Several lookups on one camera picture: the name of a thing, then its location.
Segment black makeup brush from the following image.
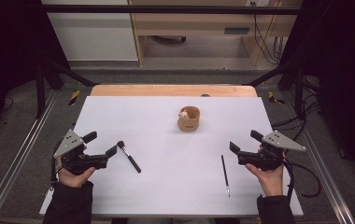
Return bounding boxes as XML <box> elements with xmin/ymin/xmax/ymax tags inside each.
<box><xmin>116</xmin><ymin>140</ymin><xmax>142</xmax><ymax>174</ymax></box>

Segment person's right hand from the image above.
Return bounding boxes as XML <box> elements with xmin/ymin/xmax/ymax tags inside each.
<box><xmin>245</xmin><ymin>162</ymin><xmax>286</xmax><ymax>198</ymax></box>

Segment black floor cables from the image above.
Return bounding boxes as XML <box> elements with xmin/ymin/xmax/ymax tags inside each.
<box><xmin>272</xmin><ymin>76</ymin><xmax>321</xmax><ymax>143</ymax></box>

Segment black floor cable loop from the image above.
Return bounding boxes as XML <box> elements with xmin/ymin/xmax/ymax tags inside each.
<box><xmin>291</xmin><ymin>161</ymin><xmax>322</xmax><ymax>199</ymax></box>

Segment person's left hand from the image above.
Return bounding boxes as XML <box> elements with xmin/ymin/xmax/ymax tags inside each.
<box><xmin>56</xmin><ymin>157</ymin><xmax>96</xmax><ymax>189</ymax></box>

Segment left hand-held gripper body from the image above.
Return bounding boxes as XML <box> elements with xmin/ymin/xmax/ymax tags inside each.
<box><xmin>53</xmin><ymin>129</ymin><xmax>109</xmax><ymax>175</ymax></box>

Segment black yellow tape marker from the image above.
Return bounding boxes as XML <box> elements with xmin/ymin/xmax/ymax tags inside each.
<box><xmin>267</xmin><ymin>91</ymin><xmax>286</xmax><ymax>105</ymax></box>
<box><xmin>68</xmin><ymin>90</ymin><xmax>81</xmax><ymax>106</ymax></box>

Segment black horizontal frame bar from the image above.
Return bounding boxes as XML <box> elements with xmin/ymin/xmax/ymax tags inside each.
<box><xmin>41</xmin><ymin>4</ymin><xmax>303</xmax><ymax>16</ymax></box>

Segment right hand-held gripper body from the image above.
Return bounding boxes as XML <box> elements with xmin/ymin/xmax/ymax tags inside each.
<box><xmin>236</xmin><ymin>130</ymin><xmax>307</xmax><ymax>172</ymax></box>

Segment aluminium floor rail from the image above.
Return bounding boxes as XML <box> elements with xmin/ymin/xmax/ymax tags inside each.
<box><xmin>0</xmin><ymin>90</ymin><xmax>59</xmax><ymax>224</ymax></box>
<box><xmin>282</xmin><ymin>92</ymin><xmax>355</xmax><ymax>224</ymax></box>

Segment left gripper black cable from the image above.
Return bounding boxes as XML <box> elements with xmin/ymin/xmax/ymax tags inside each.
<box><xmin>50</xmin><ymin>155</ymin><xmax>61</xmax><ymax>189</ymax></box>

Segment black hanging desk cables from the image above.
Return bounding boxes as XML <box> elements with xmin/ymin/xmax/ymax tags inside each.
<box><xmin>250</xmin><ymin>1</ymin><xmax>288</xmax><ymax>66</ymax></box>

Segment white cabinet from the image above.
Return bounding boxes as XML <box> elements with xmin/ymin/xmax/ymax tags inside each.
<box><xmin>40</xmin><ymin>0</ymin><xmax>139</xmax><ymax>62</ymax></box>

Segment light wooden desk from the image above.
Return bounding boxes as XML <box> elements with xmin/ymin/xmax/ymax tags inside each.
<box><xmin>128</xmin><ymin>0</ymin><xmax>303</xmax><ymax>67</ymax></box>

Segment wooden cup with small figure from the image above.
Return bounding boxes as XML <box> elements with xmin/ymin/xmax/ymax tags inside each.
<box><xmin>177</xmin><ymin>105</ymin><xmax>201</xmax><ymax>133</ymax></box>

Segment thin black brush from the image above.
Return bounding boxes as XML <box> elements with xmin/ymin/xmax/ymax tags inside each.
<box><xmin>220</xmin><ymin>154</ymin><xmax>231</xmax><ymax>199</ymax></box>

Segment black curtain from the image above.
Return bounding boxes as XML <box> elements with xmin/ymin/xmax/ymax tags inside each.
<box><xmin>0</xmin><ymin>0</ymin><xmax>71</xmax><ymax>148</ymax></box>
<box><xmin>279</xmin><ymin>0</ymin><xmax>355</xmax><ymax>189</ymax></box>

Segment light wooden table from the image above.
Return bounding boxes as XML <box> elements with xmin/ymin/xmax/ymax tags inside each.
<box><xmin>90</xmin><ymin>84</ymin><xmax>258</xmax><ymax>98</ymax></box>

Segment black metal frame stand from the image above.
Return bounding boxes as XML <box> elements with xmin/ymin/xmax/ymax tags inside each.
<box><xmin>35</xmin><ymin>59</ymin><xmax>100</xmax><ymax>119</ymax></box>
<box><xmin>244</xmin><ymin>62</ymin><xmax>306</xmax><ymax>120</ymax></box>

